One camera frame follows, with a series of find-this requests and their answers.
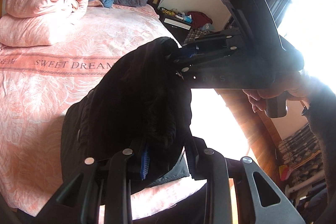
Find bed with pink sheet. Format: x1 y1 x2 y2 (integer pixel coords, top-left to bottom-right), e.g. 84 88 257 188
0 4 205 211

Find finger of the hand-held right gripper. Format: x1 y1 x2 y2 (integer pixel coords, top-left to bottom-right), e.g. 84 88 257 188
165 46 238 75
182 29 241 51

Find window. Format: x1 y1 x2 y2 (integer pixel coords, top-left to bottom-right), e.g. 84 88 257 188
276 0 336 94

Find person's right forearm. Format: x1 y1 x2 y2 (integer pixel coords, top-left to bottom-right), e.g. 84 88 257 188
302 82 336 224

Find folded pink comforter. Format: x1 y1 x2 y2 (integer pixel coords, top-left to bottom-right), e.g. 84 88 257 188
0 0 89 47

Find yellow patterned item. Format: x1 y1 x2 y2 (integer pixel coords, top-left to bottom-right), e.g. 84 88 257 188
161 8 178 17

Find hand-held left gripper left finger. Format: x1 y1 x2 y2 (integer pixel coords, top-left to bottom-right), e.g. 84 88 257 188
34 139 151 224

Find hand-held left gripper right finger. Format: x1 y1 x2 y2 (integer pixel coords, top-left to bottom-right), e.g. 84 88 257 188
184 136 306 224

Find dark red garment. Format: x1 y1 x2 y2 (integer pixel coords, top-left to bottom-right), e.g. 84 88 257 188
187 11 213 28

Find dark nightstand with white drawer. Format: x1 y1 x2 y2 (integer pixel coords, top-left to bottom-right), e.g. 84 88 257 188
157 7 195 43

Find person's right hand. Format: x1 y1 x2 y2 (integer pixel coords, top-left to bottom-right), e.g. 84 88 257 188
242 68 330 115

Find black quilted pants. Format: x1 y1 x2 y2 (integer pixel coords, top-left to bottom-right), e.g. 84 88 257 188
60 36 194 196

